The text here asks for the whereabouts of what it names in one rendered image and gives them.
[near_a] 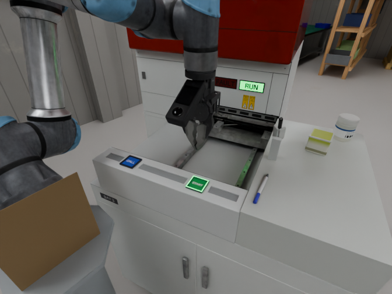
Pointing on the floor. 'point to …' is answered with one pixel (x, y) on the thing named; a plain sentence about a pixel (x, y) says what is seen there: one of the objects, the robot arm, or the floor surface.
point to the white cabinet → (195, 257)
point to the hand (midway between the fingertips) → (195, 147)
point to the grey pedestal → (75, 267)
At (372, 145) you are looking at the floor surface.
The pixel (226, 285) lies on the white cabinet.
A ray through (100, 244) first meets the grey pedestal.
